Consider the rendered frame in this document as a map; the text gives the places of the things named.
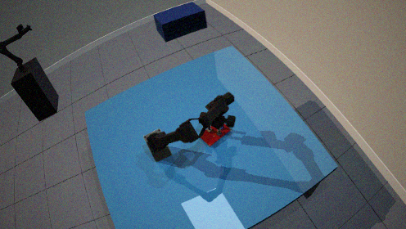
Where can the red circuit board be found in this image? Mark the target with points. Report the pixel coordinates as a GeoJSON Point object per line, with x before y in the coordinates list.
{"type": "Point", "coordinates": [212, 134]}

